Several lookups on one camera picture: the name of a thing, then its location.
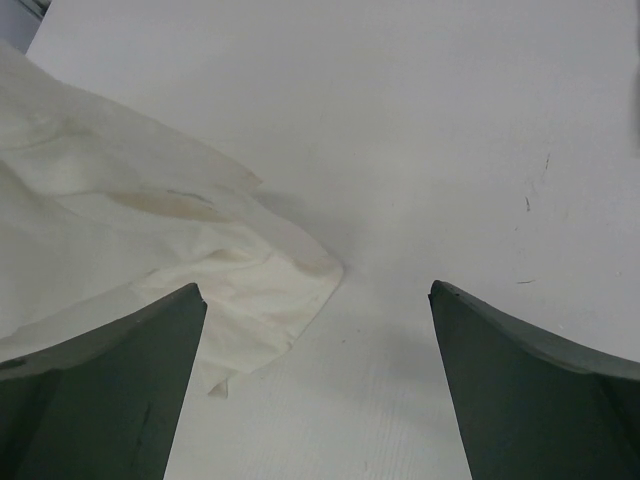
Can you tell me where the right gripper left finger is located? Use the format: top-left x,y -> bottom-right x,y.
1,284 -> 207,479

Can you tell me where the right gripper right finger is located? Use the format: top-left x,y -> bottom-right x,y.
429,281 -> 639,479

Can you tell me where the cream white t shirt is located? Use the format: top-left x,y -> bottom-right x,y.
1,45 -> 343,396

